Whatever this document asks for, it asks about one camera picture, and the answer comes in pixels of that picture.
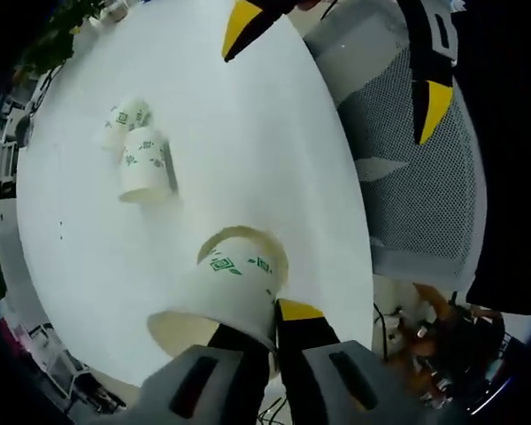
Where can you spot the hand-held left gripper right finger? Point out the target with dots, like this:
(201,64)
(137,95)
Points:
(318,380)

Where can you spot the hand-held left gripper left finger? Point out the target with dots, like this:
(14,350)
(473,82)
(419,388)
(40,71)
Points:
(230,380)

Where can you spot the green printed paper cup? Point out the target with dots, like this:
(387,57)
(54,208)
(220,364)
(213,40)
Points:
(230,301)
(143,172)
(124,115)
(279,261)

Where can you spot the person's black clothing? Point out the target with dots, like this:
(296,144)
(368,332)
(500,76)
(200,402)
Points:
(504,177)

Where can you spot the grey mesh office chair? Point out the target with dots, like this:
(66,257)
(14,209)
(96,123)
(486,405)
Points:
(402,199)

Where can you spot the green potted plant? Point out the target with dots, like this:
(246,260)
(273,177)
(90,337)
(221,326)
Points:
(53,40)

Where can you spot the grey rounded object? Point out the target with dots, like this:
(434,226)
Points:
(24,130)

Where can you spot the white storage shelving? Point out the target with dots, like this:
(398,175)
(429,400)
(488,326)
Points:
(0,155)

